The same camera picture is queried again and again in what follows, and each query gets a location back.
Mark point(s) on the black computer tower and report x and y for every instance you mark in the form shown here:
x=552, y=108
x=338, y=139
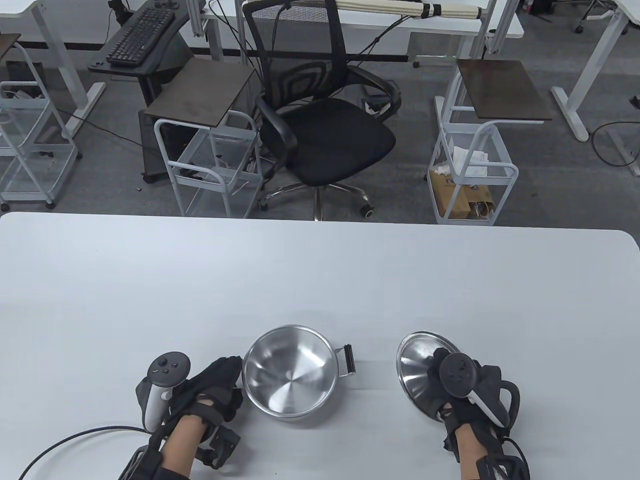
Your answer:
x=150, y=145

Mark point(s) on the dark keyboard stand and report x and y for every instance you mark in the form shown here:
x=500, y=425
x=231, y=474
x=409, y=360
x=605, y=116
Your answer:
x=170, y=52

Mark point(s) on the white cart with dark top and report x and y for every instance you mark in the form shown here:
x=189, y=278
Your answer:
x=200, y=92
x=505, y=90
x=7, y=45

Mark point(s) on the black mesh office chair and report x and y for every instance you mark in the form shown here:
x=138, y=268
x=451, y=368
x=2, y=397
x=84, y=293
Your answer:
x=330, y=135

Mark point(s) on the white desk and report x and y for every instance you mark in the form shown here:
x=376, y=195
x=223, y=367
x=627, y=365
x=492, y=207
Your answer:
x=450, y=27
x=65, y=65
x=595, y=55

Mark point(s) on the bundle of cream rods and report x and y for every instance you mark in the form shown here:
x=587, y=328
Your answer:
x=390, y=8

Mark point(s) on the grey black hand controller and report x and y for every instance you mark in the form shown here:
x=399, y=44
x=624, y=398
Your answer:
x=167, y=367
x=457, y=372

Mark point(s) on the steel lid with black knob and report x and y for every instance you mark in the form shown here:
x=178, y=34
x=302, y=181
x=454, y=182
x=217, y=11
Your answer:
x=415, y=370

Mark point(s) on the white papers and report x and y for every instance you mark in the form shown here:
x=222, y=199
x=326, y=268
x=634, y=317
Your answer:
x=462, y=157

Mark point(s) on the person's left forearm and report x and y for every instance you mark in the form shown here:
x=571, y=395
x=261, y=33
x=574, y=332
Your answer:
x=180, y=445

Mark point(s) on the black keyboard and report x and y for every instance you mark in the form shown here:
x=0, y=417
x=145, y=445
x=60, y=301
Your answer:
x=140, y=37

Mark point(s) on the person's left hand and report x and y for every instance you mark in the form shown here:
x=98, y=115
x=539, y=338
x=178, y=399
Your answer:
x=210, y=385

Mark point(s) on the brown paper bag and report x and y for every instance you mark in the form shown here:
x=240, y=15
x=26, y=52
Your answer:
x=450, y=195

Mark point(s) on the person's right forearm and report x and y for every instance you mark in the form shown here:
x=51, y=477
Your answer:
x=467, y=455

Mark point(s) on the person's right hand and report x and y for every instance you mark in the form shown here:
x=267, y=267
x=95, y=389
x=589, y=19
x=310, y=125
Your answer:
x=465, y=412

